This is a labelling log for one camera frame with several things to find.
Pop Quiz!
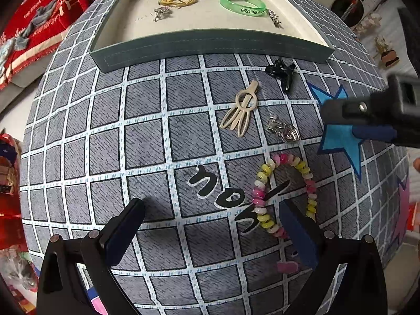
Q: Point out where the right hand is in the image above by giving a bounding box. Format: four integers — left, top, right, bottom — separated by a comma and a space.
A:
413, 158, 420, 172

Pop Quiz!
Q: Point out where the blue checkered tablecloth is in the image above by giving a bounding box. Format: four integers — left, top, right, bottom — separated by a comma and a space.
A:
20, 0, 412, 314

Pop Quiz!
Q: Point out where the beige hair clip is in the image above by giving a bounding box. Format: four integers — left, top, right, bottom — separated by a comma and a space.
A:
219, 80, 258, 137

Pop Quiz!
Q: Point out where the red tray with clutter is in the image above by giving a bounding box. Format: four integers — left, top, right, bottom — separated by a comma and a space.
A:
1, 131, 38, 314

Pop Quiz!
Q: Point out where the grey cloth on sofa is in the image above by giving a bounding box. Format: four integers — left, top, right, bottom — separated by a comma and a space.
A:
14, 0, 58, 51

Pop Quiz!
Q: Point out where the pink yellow spiral hair tie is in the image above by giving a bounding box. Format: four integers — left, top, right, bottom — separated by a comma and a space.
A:
251, 152, 318, 240

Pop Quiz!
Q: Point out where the silver pink gem brooch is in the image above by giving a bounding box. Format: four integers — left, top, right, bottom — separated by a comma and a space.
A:
154, 6, 172, 22

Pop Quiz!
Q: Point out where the sofa with red blanket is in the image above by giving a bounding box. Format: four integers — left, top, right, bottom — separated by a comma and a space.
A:
0, 0, 139, 91

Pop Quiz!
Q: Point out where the grey jewelry tray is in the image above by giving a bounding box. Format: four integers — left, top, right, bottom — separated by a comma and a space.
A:
90, 0, 335, 72

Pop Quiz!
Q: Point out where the black hair claw clip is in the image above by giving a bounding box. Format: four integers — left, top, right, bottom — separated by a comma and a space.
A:
265, 57, 296, 95

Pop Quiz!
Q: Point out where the green transparent bangle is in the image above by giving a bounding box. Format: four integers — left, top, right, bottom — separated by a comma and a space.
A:
219, 0, 266, 16

